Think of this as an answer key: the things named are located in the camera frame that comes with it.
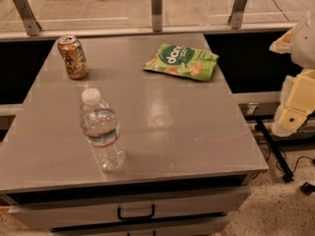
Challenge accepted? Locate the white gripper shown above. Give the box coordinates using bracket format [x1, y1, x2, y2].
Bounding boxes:
[269, 11, 315, 137]

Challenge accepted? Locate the clear plastic water bottle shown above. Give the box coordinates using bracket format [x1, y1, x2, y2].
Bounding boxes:
[79, 88, 125, 172]

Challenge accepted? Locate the green rice chip bag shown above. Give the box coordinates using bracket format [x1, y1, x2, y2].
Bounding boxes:
[144, 43, 219, 82]

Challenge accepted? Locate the black stand leg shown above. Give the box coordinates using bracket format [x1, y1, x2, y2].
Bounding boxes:
[255, 119, 293, 183]

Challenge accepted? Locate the grey lower drawer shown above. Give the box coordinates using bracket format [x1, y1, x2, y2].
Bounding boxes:
[51, 216, 228, 236]

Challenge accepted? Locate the grey drawer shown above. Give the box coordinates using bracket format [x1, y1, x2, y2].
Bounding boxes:
[9, 186, 250, 229]
[51, 216, 228, 236]

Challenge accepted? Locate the gold soda can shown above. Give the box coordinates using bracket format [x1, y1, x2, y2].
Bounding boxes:
[57, 35, 88, 80]

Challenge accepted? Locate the grey upper drawer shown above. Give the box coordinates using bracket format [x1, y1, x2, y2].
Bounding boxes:
[9, 186, 250, 229]

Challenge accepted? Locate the right metal rail bracket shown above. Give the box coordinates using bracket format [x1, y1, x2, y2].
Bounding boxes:
[228, 0, 247, 29]

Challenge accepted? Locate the metal rail bracket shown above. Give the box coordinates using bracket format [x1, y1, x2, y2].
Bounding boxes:
[151, 0, 162, 31]
[228, 0, 247, 29]
[13, 0, 41, 36]

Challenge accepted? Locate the grey metal rail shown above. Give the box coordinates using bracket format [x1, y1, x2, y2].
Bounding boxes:
[0, 22, 297, 42]

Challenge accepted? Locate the middle metal rail bracket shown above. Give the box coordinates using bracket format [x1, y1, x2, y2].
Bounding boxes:
[151, 0, 162, 31]

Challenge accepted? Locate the black drawer handle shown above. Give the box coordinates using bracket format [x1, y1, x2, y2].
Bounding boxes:
[116, 205, 156, 221]

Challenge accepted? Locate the left metal rail bracket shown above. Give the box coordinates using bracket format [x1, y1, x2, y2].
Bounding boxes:
[13, 0, 41, 36]

